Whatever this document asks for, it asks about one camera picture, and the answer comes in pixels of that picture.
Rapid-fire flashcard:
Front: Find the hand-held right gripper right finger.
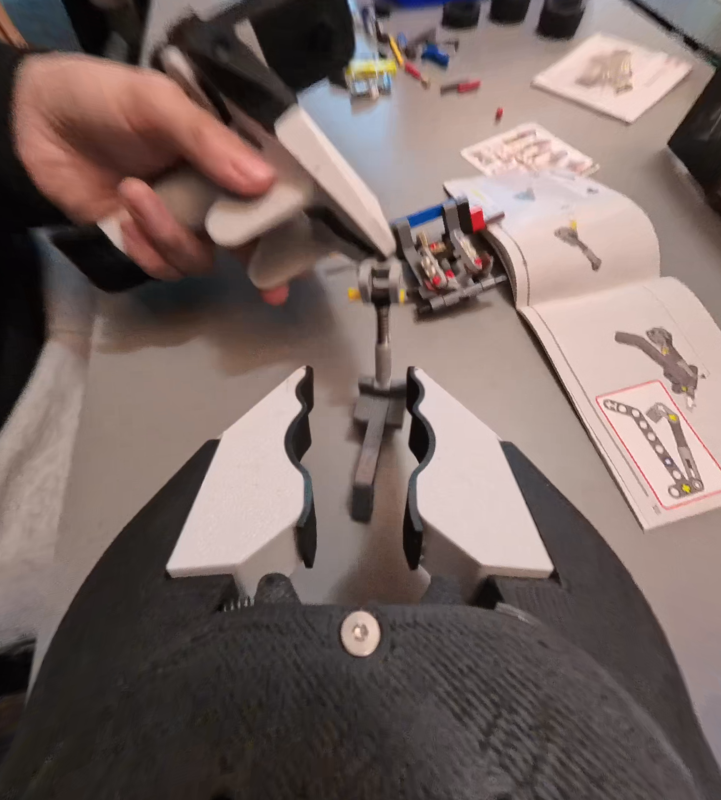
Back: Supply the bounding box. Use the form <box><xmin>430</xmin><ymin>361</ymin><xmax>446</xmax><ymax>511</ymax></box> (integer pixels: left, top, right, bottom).
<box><xmin>403</xmin><ymin>365</ymin><xmax>555</xmax><ymax>602</ymax></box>

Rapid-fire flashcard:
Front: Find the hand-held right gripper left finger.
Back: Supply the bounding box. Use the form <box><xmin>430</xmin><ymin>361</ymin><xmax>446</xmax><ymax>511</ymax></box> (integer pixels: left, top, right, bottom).
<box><xmin>167</xmin><ymin>365</ymin><xmax>319</xmax><ymax>602</ymax></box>

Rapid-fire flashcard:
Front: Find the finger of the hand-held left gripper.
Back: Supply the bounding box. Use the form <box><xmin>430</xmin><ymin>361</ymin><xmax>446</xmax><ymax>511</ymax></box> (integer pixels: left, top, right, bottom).
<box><xmin>273</xmin><ymin>102</ymin><xmax>400</xmax><ymax>262</ymax></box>

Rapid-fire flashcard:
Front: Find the grey lego shock absorber assembly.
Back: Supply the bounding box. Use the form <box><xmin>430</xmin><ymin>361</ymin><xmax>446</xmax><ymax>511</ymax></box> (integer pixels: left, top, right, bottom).
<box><xmin>347</xmin><ymin>255</ymin><xmax>412</xmax><ymax>525</ymax></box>

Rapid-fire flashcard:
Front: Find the pile of loose lego pieces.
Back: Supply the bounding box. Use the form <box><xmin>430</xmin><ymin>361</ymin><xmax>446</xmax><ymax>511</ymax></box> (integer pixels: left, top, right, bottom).
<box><xmin>343</xmin><ymin>15</ymin><xmax>484</xmax><ymax>101</ymax></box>

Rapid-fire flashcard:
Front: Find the grey lego chassis assembly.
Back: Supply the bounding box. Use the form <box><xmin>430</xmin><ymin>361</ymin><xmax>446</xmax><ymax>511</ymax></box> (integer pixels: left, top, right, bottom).
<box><xmin>390</xmin><ymin>197</ymin><xmax>506</xmax><ymax>317</ymax></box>

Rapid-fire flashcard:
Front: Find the lego sticker sheet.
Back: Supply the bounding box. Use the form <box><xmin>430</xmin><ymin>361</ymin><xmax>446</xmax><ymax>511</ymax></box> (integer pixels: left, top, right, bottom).
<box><xmin>460</xmin><ymin>122</ymin><xmax>600</xmax><ymax>179</ymax></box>

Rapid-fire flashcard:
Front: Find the open lego instruction booklet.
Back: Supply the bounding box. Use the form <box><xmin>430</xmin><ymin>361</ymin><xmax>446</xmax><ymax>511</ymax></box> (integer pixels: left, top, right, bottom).
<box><xmin>443</xmin><ymin>170</ymin><xmax>721</xmax><ymax>533</ymax></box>

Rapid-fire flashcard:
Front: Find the person's left hand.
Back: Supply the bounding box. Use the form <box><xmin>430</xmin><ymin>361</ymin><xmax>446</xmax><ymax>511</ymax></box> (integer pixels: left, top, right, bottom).
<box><xmin>13</xmin><ymin>53</ymin><xmax>292</xmax><ymax>307</ymax></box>

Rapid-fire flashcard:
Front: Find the light grey cloth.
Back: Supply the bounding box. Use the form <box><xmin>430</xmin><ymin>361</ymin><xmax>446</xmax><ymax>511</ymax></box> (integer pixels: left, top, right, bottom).
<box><xmin>0</xmin><ymin>340</ymin><xmax>90</xmax><ymax>652</ymax></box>

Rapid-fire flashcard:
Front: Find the closed white instruction booklet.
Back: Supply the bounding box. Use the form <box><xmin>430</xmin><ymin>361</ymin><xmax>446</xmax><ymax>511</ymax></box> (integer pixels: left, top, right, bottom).
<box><xmin>531</xmin><ymin>31</ymin><xmax>694</xmax><ymax>124</ymax></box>

